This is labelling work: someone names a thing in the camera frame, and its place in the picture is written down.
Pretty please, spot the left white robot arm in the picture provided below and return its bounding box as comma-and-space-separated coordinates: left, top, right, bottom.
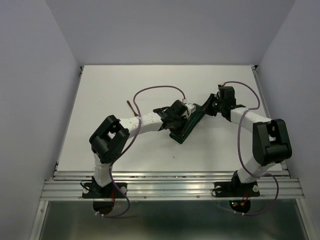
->
89, 100, 196, 197

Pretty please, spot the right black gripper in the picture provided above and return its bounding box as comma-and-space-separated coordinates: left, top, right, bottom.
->
196, 93, 225, 117

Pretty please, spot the dark green cloth napkin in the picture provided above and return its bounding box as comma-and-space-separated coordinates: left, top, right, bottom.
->
169, 103, 205, 144

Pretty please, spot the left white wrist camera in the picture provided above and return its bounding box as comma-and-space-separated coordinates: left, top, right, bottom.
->
182, 98, 196, 119

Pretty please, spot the brown wooden fork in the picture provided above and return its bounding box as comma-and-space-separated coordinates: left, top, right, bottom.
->
126, 100, 139, 117

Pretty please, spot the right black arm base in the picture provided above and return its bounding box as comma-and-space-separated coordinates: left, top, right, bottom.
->
211, 175, 260, 198

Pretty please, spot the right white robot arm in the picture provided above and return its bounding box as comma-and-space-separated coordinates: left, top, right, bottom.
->
202, 85, 293, 195

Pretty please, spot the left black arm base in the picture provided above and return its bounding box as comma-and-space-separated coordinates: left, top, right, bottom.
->
80, 178, 128, 199

